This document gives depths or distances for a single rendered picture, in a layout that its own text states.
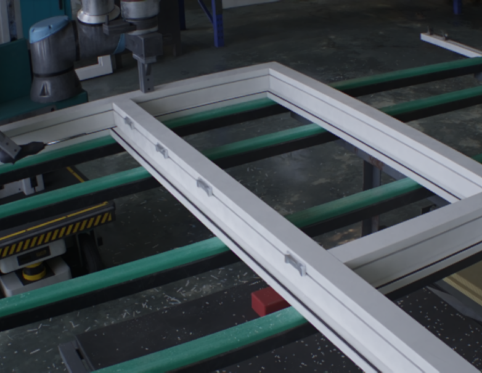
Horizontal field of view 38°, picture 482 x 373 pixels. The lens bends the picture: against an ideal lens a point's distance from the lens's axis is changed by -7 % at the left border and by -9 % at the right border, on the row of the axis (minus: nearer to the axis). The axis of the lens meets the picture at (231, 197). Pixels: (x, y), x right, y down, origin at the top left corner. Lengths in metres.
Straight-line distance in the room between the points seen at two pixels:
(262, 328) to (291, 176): 2.45
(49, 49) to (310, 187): 1.46
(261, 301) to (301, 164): 2.11
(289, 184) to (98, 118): 1.78
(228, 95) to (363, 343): 1.01
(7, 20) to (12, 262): 0.85
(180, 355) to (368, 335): 0.25
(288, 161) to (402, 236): 2.52
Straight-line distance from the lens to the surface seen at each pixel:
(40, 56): 2.48
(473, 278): 1.57
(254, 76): 1.87
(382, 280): 1.10
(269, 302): 1.49
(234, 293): 1.60
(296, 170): 3.51
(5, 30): 2.60
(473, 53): 2.44
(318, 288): 1.03
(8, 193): 2.82
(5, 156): 1.54
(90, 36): 2.47
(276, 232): 1.12
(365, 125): 1.57
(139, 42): 1.69
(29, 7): 5.31
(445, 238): 1.17
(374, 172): 1.72
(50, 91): 2.49
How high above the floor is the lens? 1.49
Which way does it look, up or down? 27 degrees down
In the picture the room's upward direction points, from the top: 4 degrees counter-clockwise
